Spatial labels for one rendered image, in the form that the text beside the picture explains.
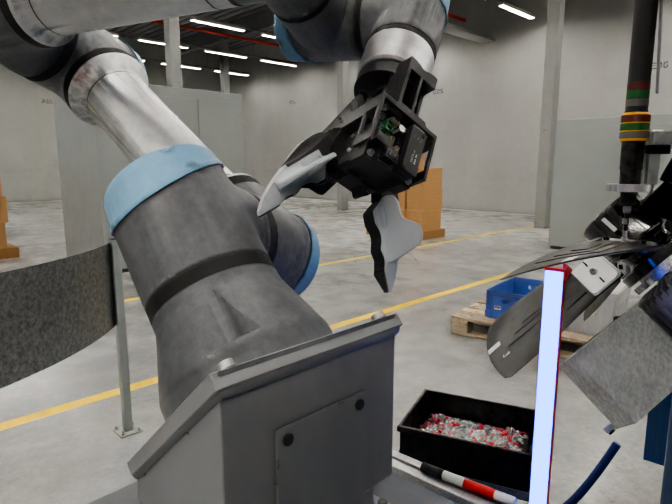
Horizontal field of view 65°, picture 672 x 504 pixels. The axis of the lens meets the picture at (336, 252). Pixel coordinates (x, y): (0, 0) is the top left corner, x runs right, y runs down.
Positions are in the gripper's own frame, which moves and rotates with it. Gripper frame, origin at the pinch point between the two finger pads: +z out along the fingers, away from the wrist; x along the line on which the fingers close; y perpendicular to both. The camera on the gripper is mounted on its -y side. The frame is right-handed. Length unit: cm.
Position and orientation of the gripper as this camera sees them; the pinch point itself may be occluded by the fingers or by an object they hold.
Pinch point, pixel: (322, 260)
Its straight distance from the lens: 47.5
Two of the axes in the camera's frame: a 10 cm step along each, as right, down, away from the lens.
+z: -2.8, 8.7, -4.1
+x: 7.5, 4.6, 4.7
